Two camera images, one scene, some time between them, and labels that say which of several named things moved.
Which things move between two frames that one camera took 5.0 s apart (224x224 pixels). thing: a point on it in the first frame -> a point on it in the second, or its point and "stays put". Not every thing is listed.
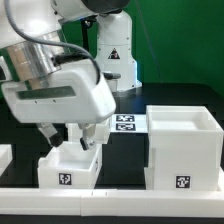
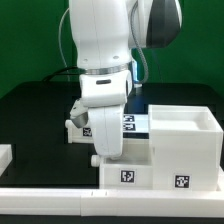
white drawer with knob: (66, 165) -> (131, 172)
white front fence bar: (91, 202) stays put
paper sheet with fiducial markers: (129, 123) stays put
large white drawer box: (184, 149) stays put
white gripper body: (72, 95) -> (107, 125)
